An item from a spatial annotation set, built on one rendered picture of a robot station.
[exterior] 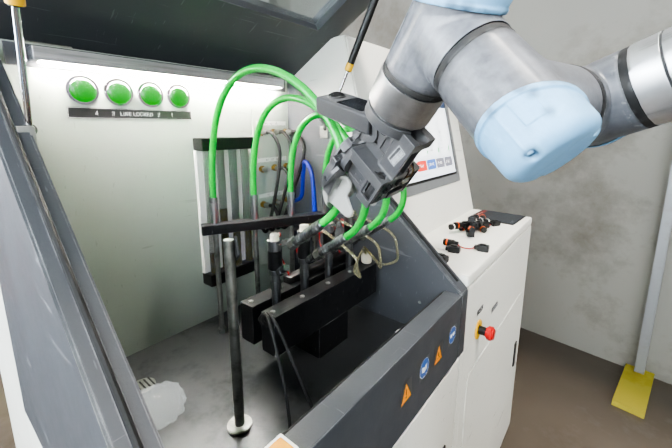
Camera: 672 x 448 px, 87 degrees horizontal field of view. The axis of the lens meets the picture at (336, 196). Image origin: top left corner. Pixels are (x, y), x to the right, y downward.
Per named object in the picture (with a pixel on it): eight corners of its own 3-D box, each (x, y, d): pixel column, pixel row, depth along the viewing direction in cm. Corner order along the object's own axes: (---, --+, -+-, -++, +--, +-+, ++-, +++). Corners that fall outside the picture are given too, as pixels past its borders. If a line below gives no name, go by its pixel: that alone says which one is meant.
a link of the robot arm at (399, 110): (368, 60, 36) (419, 51, 41) (353, 95, 40) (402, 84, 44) (415, 109, 34) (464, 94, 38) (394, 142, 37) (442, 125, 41)
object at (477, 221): (480, 241, 105) (481, 223, 104) (445, 235, 112) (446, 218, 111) (501, 225, 123) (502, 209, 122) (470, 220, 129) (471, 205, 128)
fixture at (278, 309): (276, 391, 66) (274, 316, 63) (243, 369, 72) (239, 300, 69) (375, 317, 92) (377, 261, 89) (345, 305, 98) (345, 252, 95)
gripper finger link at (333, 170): (319, 198, 50) (343, 156, 44) (314, 189, 51) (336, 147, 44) (344, 189, 53) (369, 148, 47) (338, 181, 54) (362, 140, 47)
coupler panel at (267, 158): (263, 225, 97) (259, 108, 91) (255, 222, 99) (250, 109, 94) (297, 215, 107) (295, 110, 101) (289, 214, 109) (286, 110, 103)
